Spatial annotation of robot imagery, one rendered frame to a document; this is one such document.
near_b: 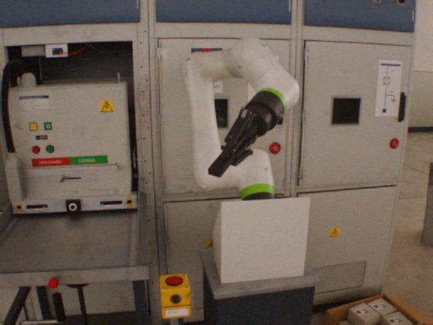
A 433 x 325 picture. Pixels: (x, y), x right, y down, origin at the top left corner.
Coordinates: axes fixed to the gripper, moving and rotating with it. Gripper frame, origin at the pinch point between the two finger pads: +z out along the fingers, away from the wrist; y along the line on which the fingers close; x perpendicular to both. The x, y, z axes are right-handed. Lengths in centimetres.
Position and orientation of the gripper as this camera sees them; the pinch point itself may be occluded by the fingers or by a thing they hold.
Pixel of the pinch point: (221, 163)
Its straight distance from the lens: 84.3
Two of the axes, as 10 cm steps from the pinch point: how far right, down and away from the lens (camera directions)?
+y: -1.0, -7.8, -6.2
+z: -4.8, 5.8, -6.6
